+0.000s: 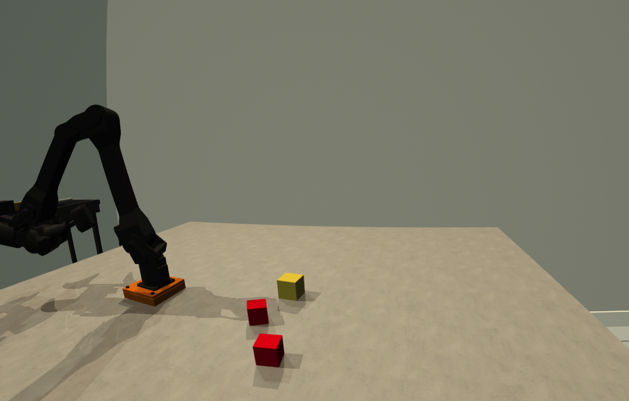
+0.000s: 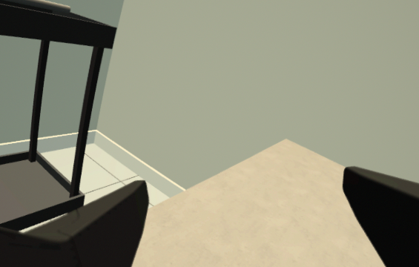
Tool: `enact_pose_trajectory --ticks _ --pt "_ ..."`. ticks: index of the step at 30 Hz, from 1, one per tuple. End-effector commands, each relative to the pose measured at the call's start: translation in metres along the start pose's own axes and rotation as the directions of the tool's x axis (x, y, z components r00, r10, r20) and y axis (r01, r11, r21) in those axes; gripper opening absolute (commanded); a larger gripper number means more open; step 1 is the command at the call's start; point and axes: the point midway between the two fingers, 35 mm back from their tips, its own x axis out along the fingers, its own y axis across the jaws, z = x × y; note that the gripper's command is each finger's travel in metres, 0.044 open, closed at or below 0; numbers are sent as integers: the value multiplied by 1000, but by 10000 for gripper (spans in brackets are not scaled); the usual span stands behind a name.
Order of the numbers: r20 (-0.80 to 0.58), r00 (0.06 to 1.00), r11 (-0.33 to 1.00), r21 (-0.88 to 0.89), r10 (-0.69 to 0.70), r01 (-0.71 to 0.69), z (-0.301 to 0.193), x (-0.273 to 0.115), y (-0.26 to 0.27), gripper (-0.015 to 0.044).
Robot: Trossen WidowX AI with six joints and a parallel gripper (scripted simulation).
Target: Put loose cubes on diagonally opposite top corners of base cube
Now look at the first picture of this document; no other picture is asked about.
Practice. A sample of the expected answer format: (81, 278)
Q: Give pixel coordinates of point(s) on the red cube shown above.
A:
(268, 350)
(257, 312)

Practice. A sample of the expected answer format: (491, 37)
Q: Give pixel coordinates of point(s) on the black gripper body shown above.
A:
(80, 217)

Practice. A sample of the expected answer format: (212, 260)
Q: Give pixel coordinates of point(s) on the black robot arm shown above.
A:
(39, 205)

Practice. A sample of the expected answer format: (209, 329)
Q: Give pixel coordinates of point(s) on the yellow cube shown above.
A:
(290, 286)

